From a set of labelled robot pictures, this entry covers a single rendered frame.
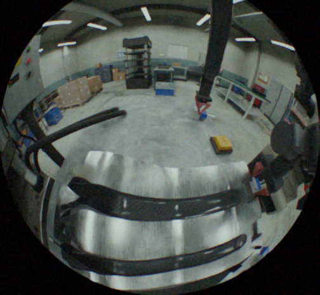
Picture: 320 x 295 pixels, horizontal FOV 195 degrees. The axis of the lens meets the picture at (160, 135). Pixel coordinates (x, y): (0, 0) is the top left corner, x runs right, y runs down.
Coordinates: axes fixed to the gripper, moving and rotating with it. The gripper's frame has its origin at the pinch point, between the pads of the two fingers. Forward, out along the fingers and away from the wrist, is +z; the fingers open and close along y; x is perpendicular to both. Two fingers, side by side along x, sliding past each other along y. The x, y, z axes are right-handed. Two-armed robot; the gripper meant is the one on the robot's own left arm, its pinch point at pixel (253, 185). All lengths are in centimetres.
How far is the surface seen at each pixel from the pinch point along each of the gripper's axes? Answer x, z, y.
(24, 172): -79, -6, 9
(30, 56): -93, -47, -21
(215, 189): -17.3, -3.8, -1.2
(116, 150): -44.5, 5.2, -16.0
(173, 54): 29, -60, -630
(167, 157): -25.9, 5.1, -14.5
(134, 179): -32.7, -6.6, -2.5
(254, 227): -5.5, -2.3, 12.0
